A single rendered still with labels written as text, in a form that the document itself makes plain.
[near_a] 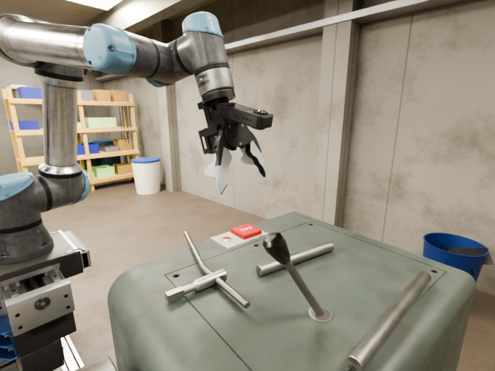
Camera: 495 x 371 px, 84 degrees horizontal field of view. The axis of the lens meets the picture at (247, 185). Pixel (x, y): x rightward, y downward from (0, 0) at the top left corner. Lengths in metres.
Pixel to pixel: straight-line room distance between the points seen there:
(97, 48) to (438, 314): 0.70
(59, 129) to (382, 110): 2.85
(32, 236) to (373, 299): 0.89
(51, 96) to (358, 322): 0.91
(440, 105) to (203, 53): 2.70
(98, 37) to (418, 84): 2.88
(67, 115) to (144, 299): 0.62
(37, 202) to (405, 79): 2.99
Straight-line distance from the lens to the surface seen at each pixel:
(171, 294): 0.51
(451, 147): 3.09
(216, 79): 0.58
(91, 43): 0.57
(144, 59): 0.58
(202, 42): 0.60
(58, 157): 1.01
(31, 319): 0.95
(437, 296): 0.62
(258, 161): 0.63
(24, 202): 0.98
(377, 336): 0.45
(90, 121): 6.53
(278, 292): 0.53
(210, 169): 0.57
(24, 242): 1.00
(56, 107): 0.97
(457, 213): 3.19
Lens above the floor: 1.56
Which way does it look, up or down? 15 degrees down
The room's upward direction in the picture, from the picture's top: straight up
